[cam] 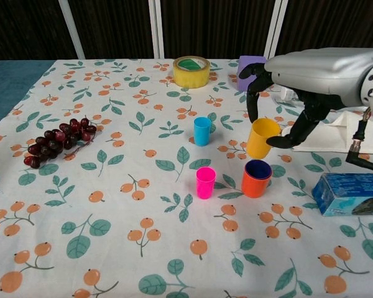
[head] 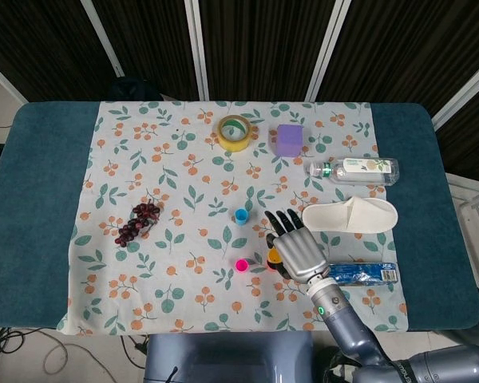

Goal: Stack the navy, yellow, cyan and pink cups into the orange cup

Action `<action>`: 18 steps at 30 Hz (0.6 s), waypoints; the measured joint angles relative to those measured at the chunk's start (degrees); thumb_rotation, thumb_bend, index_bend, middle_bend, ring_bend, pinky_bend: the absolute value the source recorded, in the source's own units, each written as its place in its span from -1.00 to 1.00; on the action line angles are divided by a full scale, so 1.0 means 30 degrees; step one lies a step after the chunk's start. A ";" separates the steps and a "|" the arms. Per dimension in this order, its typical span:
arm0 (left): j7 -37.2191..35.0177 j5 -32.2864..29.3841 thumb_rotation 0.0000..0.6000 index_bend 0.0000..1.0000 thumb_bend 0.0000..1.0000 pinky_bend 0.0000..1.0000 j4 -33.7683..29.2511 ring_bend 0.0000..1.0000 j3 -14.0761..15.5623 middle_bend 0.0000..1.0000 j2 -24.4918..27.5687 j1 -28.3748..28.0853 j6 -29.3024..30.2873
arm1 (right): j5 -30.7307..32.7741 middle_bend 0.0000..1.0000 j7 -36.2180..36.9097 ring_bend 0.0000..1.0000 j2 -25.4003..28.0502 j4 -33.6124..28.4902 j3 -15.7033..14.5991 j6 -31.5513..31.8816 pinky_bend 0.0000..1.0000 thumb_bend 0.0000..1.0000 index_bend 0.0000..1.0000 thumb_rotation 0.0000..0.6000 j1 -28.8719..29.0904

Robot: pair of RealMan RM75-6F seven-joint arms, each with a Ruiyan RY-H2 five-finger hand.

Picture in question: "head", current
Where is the white disposable slipper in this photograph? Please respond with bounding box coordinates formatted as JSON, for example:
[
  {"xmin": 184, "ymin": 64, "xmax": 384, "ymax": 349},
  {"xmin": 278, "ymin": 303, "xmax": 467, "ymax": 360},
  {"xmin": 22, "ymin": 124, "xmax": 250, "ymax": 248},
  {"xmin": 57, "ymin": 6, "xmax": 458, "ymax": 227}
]
[{"xmin": 301, "ymin": 196, "xmax": 399, "ymax": 234}]

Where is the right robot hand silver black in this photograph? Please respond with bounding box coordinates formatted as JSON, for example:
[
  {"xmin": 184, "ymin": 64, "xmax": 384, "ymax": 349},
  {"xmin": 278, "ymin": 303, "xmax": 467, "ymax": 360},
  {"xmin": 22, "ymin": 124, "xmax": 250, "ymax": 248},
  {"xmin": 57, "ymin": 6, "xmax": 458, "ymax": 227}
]
[{"xmin": 263, "ymin": 207, "xmax": 331, "ymax": 283}]

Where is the teal table cover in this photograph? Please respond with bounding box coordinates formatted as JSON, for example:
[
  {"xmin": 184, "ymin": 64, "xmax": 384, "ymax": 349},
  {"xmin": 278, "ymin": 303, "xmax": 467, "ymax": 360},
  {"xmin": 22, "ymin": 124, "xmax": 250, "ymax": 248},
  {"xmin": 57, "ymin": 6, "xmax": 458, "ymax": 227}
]
[{"xmin": 0, "ymin": 101, "xmax": 479, "ymax": 330}]

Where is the purple foam block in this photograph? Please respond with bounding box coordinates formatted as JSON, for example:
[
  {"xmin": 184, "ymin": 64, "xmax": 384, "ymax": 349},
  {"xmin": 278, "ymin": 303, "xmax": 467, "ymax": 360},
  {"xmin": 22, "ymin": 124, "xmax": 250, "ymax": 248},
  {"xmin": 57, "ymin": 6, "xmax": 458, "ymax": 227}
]
[{"xmin": 275, "ymin": 124, "xmax": 304, "ymax": 158}]

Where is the clear plastic water bottle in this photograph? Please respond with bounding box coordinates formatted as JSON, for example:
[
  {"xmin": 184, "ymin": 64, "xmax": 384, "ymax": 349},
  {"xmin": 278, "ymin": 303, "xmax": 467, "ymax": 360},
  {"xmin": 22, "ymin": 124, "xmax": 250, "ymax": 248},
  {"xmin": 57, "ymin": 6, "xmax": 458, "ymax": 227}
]
[{"xmin": 307, "ymin": 156, "xmax": 401, "ymax": 187}]

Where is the blue-grey robot torso base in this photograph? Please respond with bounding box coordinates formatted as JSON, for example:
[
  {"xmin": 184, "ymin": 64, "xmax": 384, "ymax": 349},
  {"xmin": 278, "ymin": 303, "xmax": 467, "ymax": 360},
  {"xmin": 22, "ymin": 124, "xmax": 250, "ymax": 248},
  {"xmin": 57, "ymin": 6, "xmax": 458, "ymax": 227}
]
[{"xmin": 143, "ymin": 333, "xmax": 315, "ymax": 383}]

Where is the white metal rack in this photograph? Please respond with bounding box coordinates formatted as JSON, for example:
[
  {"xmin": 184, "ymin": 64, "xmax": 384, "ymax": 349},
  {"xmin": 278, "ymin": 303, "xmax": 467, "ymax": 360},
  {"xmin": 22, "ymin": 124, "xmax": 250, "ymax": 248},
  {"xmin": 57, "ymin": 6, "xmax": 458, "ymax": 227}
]
[{"xmin": 445, "ymin": 172, "xmax": 479, "ymax": 224}]

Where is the white partition frame post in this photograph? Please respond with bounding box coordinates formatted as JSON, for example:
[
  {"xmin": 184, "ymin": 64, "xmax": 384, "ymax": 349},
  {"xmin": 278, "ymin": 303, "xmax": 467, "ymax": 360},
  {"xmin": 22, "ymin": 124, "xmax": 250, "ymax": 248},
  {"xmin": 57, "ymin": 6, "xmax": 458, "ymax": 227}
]
[
  {"xmin": 0, "ymin": 55, "xmax": 25, "ymax": 105},
  {"xmin": 183, "ymin": 0, "xmax": 211, "ymax": 101},
  {"xmin": 79, "ymin": 0, "xmax": 125, "ymax": 79},
  {"xmin": 430, "ymin": 55, "xmax": 479, "ymax": 131},
  {"xmin": 305, "ymin": 0, "xmax": 352, "ymax": 103}
]

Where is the dark chair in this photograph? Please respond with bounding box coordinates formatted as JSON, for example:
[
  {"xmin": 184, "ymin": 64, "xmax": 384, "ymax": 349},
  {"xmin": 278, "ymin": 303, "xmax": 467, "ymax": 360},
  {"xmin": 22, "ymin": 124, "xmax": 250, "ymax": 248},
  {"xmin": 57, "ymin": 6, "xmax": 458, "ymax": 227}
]
[{"xmin": 110, "ymin": 77, "xmax": 163, "ymax": 103}]

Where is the white floor cable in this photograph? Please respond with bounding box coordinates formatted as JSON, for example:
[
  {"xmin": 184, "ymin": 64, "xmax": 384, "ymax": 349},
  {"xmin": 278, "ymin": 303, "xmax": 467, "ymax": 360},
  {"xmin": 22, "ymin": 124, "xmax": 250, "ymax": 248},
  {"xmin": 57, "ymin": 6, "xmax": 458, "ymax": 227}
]
[{"xmin": 0, "ymin": 326, "xmax": 119, "ymax": 383}]

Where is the dark red grape bunch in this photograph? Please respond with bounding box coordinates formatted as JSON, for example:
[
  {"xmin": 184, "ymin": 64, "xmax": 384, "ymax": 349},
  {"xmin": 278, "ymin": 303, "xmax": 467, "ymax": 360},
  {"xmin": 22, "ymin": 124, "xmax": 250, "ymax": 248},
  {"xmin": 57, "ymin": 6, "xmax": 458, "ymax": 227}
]
[{"xmin": 114, "ymin": 198, "xmax": 161, "ymax": 247}]

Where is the black trash bag bin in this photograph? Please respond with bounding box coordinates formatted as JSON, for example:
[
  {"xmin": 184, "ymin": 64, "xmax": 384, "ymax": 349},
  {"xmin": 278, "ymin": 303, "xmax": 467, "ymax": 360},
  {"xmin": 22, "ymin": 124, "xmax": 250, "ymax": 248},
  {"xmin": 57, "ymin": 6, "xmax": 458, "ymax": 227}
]
[{"xmin": 323, "ymin": 346, "xmax": 362, "ymax": 383}]

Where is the yellow packing tape roll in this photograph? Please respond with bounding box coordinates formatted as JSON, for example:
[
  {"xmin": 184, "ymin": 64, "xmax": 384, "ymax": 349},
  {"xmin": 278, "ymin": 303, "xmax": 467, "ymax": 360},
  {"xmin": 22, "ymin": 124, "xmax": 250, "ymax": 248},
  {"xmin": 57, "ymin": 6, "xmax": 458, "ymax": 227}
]
[{"xmin": 216, "ymin": 114, "xmax": 252, "ymax": 152}]

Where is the blue cardboard box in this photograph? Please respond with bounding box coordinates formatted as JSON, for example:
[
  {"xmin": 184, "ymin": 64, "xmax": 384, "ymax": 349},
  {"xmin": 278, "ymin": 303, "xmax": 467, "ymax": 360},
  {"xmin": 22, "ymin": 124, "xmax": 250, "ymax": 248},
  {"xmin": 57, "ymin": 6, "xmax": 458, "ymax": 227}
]
[{"xmin": 326, "ymin": 262, "xmax": 398, "ymax": 287}]

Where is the floral patterned tablecloth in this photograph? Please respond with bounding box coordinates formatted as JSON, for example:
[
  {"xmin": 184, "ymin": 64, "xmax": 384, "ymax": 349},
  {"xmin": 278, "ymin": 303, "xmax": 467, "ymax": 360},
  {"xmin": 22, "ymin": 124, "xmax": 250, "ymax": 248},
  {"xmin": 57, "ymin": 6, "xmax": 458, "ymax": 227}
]
[{"xmin": 56, "ymin": 100, "xmax": 409, "ymax": 336}]

